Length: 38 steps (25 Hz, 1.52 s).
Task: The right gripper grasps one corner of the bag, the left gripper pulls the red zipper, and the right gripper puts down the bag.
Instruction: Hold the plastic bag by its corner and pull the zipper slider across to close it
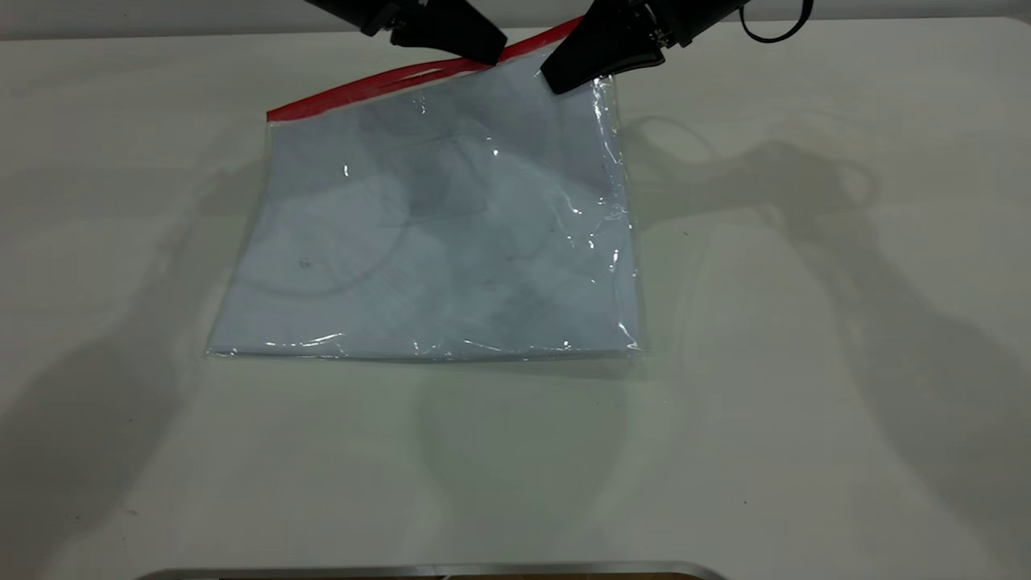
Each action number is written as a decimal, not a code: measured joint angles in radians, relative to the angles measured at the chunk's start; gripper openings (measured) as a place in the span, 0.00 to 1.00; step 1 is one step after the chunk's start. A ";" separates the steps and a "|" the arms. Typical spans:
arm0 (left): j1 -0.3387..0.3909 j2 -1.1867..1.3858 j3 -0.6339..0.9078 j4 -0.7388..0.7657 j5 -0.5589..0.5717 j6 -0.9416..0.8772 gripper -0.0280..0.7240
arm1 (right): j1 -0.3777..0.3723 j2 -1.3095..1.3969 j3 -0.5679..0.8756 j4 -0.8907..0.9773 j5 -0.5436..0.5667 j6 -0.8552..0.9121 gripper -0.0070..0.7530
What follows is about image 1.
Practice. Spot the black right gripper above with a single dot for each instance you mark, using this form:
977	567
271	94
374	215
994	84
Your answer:
685	16

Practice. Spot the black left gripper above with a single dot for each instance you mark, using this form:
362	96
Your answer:
362	12

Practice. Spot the clear plastic zipper bag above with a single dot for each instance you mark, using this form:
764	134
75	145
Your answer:
435	234

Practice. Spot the silver metal frame bar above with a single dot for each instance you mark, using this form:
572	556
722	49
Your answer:
435	572

